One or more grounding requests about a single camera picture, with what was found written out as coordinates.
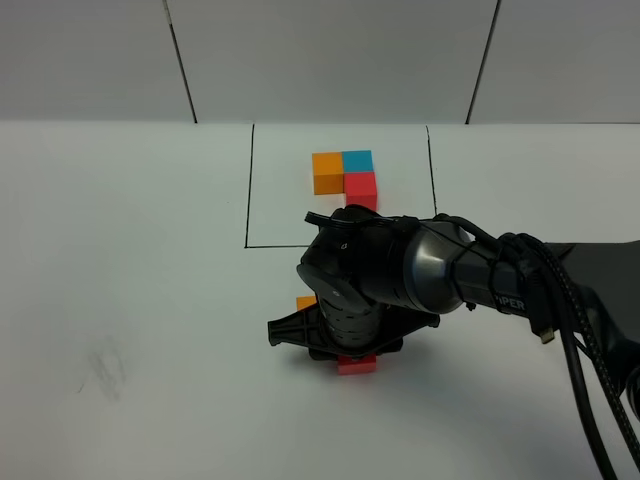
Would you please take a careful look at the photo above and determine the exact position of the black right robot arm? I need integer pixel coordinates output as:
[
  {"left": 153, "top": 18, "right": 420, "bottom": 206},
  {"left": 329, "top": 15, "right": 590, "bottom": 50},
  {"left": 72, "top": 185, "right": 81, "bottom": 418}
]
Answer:
[{"left": 297, "top": 205, "right": 639, "bottom": 401}]

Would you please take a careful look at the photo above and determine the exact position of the black braided cable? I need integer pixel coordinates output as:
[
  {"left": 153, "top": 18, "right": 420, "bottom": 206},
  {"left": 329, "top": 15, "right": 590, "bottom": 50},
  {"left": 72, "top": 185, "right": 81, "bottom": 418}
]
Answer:
[{"left": 499, "top": 232, "right": 640, "bottom": 480}]

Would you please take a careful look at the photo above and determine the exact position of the orange template block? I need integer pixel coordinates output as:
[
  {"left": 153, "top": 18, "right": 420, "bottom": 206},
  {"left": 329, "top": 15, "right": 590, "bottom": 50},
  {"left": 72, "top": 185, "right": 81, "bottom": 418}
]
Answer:
[{"left": 312, "top": 152, "right": 344, "bottom": 195}]

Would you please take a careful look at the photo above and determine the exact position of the blue template block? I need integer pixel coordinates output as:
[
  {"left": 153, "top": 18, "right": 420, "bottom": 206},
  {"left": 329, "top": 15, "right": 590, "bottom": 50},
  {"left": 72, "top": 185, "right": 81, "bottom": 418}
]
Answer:
[{"left": 342, "top": 150, "right": 374, "bottom": 173}]

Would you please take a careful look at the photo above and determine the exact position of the red template block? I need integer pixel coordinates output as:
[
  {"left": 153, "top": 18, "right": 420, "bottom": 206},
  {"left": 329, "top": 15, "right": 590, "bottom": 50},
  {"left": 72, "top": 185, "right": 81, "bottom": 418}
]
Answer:
[{"left": 344, "top": 172, "right": 378, "bottom": 211}]

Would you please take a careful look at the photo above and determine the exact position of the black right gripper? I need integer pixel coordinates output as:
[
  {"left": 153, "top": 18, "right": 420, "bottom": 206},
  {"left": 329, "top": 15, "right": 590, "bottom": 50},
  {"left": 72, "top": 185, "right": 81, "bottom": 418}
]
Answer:
[{"left": 267, "top": 299, "right": 440, "bottom": 351}]

